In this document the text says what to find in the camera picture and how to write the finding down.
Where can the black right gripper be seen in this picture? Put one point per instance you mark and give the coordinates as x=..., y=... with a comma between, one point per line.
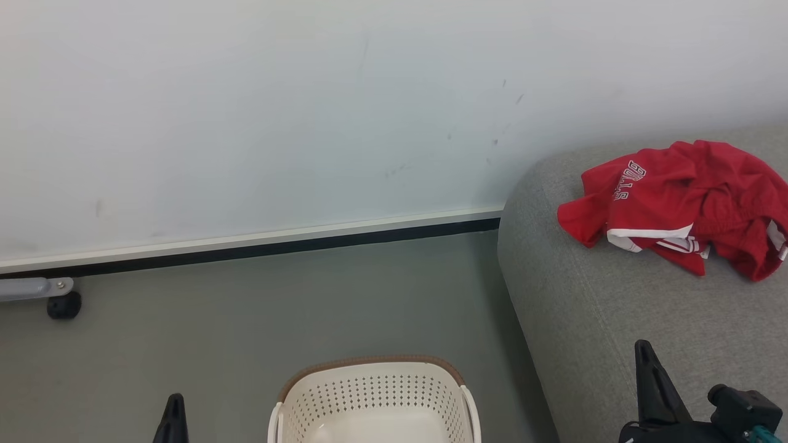
x=671, y=434

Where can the grey fabric sofa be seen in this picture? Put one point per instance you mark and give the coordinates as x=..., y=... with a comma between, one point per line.
x=591, y=332

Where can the grey metal frame leg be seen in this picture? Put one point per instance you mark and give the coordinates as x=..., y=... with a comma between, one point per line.
x=28, y=288

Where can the red shorts with white stripes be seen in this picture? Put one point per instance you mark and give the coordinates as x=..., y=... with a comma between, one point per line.
x=652, y=197

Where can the white and black baseboard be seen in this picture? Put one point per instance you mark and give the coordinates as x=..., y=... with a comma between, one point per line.
x=246, y=245

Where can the teal right camera connector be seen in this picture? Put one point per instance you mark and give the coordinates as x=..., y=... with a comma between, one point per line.
x=763, y=435

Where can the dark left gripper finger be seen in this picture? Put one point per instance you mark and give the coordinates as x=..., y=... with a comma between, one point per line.
x=172, y=424

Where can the cream plastic laundry basket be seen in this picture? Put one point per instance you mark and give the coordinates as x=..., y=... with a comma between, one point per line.
x=369, y=400

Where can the black caster wheel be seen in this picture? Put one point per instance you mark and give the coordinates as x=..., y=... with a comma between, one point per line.
x=64, y=306

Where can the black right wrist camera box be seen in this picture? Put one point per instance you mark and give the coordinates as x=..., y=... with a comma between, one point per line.
x=742, y=406

